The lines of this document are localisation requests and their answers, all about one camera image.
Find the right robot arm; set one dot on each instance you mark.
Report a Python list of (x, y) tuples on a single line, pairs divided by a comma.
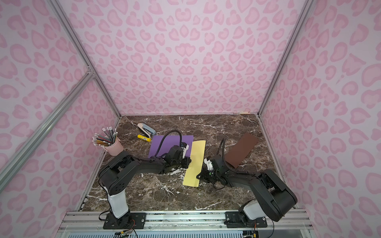
[(273, 198)]

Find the yellow marker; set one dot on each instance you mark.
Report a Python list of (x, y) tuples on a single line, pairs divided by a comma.
[(144, 138)]

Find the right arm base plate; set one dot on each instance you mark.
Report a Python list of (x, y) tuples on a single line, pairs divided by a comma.
[(237, 219)]

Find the purple paper sheet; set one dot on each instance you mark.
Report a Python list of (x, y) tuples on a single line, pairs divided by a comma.
[(168, 143)]

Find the aluminium front rail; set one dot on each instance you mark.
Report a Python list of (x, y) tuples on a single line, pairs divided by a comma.
[(197, 220)]

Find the pink pencil cup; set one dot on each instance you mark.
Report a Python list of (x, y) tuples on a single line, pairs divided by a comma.
[(114, 149)]

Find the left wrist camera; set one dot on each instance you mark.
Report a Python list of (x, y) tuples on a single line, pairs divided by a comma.
[(185, 148)]

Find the bundle of pencils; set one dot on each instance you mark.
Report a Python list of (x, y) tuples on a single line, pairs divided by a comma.
[(108, 138)]

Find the brown paper sheet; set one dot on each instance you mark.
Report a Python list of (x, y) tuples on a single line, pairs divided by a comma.
[(238, 153)]

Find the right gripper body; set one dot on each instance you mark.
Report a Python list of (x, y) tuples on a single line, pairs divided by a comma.
[(207, 173)]

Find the grey stapler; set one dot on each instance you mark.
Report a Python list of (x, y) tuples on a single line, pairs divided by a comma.
[(145, 129)]

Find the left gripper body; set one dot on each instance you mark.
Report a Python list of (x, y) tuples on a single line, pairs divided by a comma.
[(184, 162)]

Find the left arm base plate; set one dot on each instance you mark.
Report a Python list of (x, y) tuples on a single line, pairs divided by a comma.
[(128, 221)]

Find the yellow paper sheet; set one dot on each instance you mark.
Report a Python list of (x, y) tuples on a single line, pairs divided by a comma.
[(195, 166)]

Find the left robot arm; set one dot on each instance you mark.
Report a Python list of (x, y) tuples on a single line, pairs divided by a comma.
[(118, 173)]

